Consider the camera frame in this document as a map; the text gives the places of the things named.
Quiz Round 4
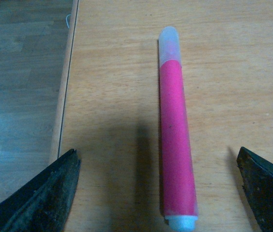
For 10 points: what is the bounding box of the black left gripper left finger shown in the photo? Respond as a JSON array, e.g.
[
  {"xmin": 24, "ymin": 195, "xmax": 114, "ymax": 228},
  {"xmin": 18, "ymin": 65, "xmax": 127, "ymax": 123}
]
[{"xmin": 0, "ymin": 149, "xmax": 81, "ymax": 232}]

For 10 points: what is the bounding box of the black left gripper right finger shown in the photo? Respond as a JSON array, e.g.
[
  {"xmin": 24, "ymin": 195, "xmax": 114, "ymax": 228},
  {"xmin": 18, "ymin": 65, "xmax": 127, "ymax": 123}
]
[{"xmin": 237, "ymin": 147, "xmax": 273, "ymax": 232}]

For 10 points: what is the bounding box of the pink marker with clear cap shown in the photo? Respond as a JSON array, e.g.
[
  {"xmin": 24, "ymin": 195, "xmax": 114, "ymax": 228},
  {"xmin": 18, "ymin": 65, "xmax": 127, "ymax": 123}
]
[{"xmin": 158, "ymin": 27, "xmax": 198, "ymax": 232}]

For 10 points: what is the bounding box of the wooden nightstand cabinet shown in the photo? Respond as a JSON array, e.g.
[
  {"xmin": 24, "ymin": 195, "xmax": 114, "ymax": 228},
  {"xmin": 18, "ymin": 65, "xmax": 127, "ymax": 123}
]
[{"xmin": 52, "ymin": 0, "xmax": 273, "ymax": 232}]

